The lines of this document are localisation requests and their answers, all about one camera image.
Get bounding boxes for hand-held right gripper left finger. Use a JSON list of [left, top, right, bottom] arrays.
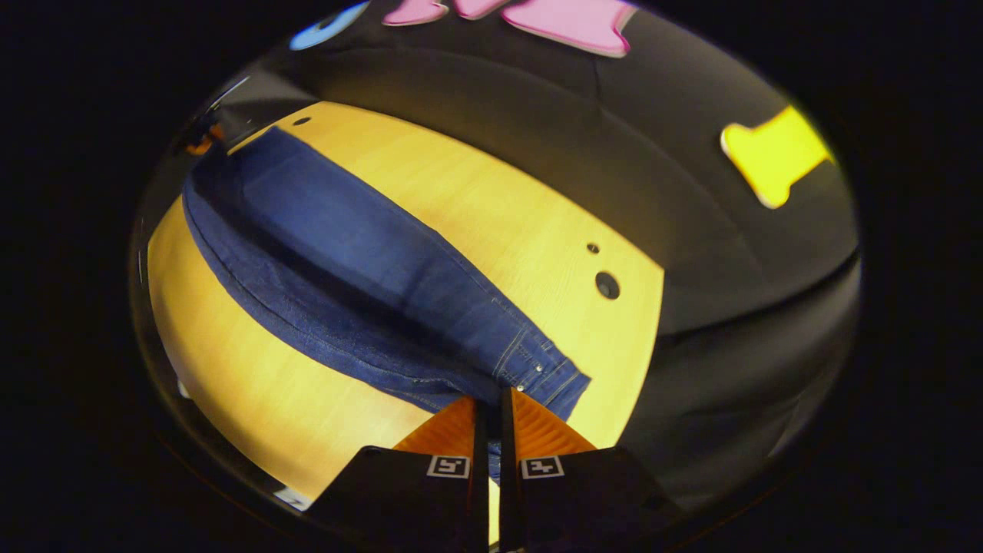
[[306, 395, 491, 553]]

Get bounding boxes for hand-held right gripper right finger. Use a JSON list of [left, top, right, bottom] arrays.
[[499, 387, 686, 553]]

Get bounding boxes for blue denim jeans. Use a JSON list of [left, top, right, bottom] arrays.
[[182, 127, 592, 485]]

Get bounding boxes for black backdrop cloth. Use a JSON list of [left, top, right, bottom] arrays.
[[138, 0, 861, 515]]

